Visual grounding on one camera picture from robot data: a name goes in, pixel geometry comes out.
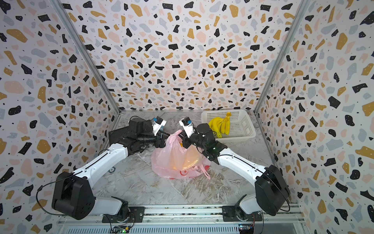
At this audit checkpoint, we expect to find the pink plastic bag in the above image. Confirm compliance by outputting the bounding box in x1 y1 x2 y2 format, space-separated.
151 130 211 180

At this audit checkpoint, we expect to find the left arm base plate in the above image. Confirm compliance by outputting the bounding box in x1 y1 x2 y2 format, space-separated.
102 206 145 224

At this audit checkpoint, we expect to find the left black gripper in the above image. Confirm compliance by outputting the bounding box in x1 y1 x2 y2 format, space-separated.
138 130 175 149

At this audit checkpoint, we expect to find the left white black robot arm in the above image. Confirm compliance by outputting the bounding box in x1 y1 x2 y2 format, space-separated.
52 116 169 222

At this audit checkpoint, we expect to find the black flat case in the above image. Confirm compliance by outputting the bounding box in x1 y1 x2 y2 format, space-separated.
108 125 147 156

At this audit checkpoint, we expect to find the aluminium front rail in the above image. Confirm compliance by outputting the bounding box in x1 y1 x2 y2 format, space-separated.
56 204 308 234

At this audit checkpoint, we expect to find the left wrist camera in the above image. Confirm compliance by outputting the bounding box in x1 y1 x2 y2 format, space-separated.
151 117 166 136

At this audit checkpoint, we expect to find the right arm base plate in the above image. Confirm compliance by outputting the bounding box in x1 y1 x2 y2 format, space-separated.
222 205 263 222

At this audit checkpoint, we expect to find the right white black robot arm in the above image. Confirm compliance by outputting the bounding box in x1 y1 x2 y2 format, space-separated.
179 118 290 221

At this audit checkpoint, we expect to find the yellow banana bunch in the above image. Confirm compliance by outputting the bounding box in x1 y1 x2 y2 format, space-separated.
208 112 231 138
169 144 202 171

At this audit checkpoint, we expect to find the white plastic basket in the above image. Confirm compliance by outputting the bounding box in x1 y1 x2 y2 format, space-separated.
201 109 256 143

